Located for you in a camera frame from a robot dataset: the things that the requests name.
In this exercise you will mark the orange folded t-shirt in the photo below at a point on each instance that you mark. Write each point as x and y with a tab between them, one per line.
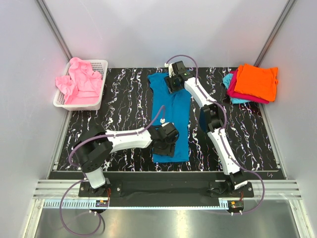
257	82

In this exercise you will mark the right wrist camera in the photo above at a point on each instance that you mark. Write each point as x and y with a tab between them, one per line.
169	66

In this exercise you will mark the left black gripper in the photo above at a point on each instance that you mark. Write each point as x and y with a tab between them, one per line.
169	151

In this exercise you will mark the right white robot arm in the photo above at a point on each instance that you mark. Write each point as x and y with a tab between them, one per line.
212	121

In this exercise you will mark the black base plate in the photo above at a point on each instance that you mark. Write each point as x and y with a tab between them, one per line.
165	189

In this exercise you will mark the aluminium rail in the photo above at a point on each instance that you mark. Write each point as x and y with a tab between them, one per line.
65	194

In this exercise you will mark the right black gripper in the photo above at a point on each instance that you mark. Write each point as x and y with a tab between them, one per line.
171	88

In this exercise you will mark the magenta folded t-shirt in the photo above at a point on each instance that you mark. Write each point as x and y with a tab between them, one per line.
240	96

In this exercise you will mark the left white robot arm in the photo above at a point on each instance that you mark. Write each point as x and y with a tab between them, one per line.
93	149

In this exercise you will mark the pink t-shirt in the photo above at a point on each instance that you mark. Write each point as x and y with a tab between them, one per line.
82	85

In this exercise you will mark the light blue folded t-shirt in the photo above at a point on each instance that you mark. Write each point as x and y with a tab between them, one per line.
229	82

